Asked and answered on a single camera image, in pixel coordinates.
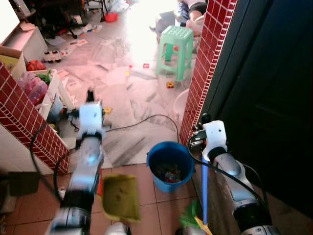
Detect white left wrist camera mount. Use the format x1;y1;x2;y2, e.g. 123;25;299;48
78;101;105;136

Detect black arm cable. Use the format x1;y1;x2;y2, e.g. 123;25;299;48
29;121;65;197
188;139;268;209

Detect yellow-green dustpan with red handle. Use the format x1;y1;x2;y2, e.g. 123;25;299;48
96;173;141;224

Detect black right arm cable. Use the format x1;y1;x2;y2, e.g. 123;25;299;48
188;139;268;209

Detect white plastic basin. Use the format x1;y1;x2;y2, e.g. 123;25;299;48
173;88;192;124

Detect blue-handled green broom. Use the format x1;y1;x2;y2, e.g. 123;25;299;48
178;156;214;235

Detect white plastic crate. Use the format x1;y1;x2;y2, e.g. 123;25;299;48
20;68;76;122

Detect seated person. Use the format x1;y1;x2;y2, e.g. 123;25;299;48
175;0;209;38

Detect red tomatoes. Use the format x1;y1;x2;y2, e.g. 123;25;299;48
26;59;46;72

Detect black floor cable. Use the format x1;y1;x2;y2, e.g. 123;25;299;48
104;114;180;143

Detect white toy car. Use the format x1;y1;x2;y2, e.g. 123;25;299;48
43;49;64;63

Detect pink bag of produce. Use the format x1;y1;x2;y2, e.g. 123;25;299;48
17;72;49;105

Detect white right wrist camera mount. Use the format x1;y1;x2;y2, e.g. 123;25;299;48
202;120;228;158

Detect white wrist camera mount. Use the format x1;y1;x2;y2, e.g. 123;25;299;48
78;101;105;136
202;120;228;158

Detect green plastic stool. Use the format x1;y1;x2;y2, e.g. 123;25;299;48
155;25;195;82

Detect brown cardboard box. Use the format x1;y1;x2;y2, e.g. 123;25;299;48
0;45;28;82

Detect red plastic bowl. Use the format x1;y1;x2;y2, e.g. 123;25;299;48
104;12;119;23

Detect dark door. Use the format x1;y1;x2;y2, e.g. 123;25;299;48
204;0;313;218

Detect blue plastic bucket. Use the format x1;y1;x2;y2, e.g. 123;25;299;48
146;141;195;193

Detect black office chair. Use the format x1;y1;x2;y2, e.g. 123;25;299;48
28;0;106;40

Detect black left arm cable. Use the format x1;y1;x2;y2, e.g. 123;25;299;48
29;121;65;197

